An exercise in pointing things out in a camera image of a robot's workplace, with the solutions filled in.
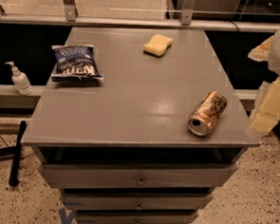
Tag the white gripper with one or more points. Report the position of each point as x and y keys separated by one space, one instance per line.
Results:
x=267 y=110

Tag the yellow sponge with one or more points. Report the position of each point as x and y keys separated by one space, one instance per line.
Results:
x=158 y=45

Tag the blue chip bag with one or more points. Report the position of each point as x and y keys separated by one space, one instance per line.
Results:
x=75 y=64

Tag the orange soda can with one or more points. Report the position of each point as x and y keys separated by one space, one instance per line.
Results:
x=206 y=115

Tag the grey drawer cabinet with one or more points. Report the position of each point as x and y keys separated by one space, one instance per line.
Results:
x=138 y=114

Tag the bottom grey drawer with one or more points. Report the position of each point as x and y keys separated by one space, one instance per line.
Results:
x=135 y=217

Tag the grey drawer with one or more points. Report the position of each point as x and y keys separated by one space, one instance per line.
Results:
x=93 y=176
x=136 y=202
x=135 y=217

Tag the middle grey drawer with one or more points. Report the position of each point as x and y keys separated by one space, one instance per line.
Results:
x=136 y=202

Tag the grey metal railing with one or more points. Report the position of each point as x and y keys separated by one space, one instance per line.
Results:
x=215 y=15

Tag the top grey drawer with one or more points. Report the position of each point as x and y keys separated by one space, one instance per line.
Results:
x=93 y=176

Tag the white pump bottle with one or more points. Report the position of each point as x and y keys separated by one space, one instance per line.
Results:
x=20 y=80

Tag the black stand leg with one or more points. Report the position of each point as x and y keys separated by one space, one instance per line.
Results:
x=13 y=176

